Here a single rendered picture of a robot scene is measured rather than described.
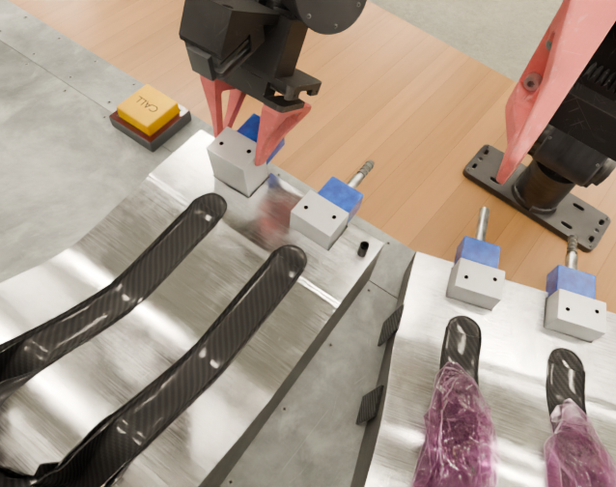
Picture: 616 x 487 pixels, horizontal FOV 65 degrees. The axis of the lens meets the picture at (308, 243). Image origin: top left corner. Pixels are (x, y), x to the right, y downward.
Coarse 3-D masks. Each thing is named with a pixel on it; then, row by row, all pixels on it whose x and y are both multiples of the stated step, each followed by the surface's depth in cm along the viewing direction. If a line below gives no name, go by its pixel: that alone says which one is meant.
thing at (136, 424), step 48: (192, 240) 51; (144, 288) 48; (288, 288) 48; (48, 336) 42; (240, 336) 46; (0, 384) 36; (192, 384) 43; (96, 432) 36; (144, 432) 38; (0, 480) 33; (48, 480) 36; (96, 480) 38
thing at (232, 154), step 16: (240, 128) 53; (256, 128) 53; (224, 144) 50; (240, 144) 50; (256, 144) 50; (224, 160) 50; (240, 160) 49; (224, 176) 53; (240, 176) 50; (256, 176) 52; (240, 192) 54
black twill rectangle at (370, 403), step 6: (372, 390) 49; (378, 390) 46; (366, 396) 50; (372, 396) 48; (378, 396) 46; (366, 402) 50; (372, 402) 47; (378, 402) 46; (360, 408) 51; (366, 408) 49; (372, 408) 46; (360, 414) 50; (366, 414) 48; (372, 414) 46; (360, 420) 49; (366, 420) 48
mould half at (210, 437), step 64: (192, 192) 53; (256, 192) 54; (64, 256) 49; (128, 256) 49; (192, 256) 50; (256, 256) 50; (320, 256) 50; (0, 320) 41; (128, 320) 45; (192, 320) 47; (320, 320) 47; (64, 384) 39; (128, 384) 40; (256, 384) 44; (0, 448) 35; (64, 448) 36; (192, 448) 38
